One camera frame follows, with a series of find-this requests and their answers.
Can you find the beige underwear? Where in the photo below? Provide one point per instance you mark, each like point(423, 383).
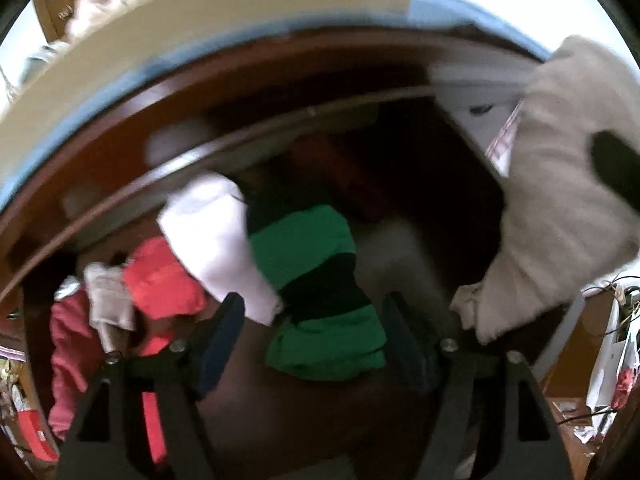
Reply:
point(550, 210)

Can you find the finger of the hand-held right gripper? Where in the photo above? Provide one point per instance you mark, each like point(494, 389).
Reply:
point(617, 165)

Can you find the green and black sock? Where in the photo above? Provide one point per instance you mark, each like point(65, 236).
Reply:
point(310, 255)

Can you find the white plastic bag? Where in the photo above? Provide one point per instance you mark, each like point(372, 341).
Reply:
point(607, 355)

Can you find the grey and white underwear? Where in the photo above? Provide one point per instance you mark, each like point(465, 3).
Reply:
point(45, 62)

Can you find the colourful clutter pile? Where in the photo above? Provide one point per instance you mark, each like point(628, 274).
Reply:
point(12, 390)

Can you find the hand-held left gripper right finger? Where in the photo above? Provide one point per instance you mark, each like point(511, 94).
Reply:
point(406, 347)

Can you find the dark wooden dresser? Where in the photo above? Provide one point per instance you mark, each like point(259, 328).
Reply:
point(300, 60)

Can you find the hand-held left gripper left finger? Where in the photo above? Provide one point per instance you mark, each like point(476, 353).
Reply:
point(220, 340)

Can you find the silver grey underwear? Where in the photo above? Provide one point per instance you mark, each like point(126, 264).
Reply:
point(110, 295)

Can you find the red plastic basket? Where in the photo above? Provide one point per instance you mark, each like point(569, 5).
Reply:
point(37, 435)

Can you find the dark red underwear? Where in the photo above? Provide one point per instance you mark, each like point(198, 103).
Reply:
point(70, 350)

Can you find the brass door knob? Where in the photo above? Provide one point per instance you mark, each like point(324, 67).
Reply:
point(65, 12)

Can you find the pale pinkish white underwear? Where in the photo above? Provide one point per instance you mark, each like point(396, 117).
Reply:
point(215, 240)

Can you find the bright red sock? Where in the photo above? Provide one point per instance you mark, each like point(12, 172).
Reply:
point(160, 280)

